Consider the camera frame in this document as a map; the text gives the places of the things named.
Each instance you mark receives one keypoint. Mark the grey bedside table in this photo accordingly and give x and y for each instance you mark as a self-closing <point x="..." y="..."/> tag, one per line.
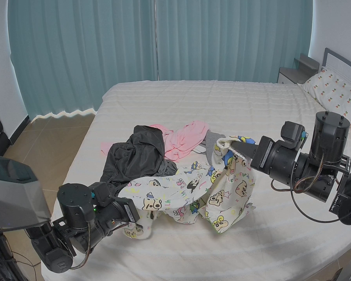
<point x="294" y="73"/>

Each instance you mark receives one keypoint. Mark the white printed pyjama top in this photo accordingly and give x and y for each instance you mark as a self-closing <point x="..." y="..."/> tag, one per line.
<point x="175" y="192"/>

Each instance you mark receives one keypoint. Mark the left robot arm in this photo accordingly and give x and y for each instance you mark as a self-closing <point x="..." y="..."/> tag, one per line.
<point x="17" y="192"/>

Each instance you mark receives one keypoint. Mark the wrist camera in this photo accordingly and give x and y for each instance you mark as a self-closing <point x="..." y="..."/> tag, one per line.
<point x="101" y="193"/>
<point x="292" y="133"/>

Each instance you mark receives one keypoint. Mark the black garment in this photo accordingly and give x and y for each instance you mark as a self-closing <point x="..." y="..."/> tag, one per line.
<point x="134" y="159"/>

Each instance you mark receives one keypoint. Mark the bed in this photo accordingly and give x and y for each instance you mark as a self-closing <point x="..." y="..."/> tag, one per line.
<point x="193" y="104"/>

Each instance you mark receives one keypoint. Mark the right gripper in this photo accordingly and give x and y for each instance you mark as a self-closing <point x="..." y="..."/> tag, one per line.
<point x="280" y="165"/>

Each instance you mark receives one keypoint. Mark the white printed pillow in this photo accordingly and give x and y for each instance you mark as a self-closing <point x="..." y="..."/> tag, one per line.
<point x="335" y="94"/>

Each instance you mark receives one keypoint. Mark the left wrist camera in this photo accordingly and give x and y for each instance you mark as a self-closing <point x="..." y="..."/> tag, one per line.
<point x="101" y="193"/>

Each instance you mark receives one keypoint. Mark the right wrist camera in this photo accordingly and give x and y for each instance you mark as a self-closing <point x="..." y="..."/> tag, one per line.
<point x="292" y="133"/>

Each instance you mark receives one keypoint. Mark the pink garment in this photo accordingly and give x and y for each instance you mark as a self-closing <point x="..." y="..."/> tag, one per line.
<point x="187" y="139"/>

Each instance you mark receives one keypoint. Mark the grey garment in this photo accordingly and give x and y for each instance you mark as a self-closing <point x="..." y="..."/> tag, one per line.
<point x="212" y="142"/>

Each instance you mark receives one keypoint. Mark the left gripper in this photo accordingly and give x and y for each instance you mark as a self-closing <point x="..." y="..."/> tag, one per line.
<point x="117" y="215"/>

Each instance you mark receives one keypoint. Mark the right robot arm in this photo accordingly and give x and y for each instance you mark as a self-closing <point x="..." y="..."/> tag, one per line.
<point x="330" y="139"/>

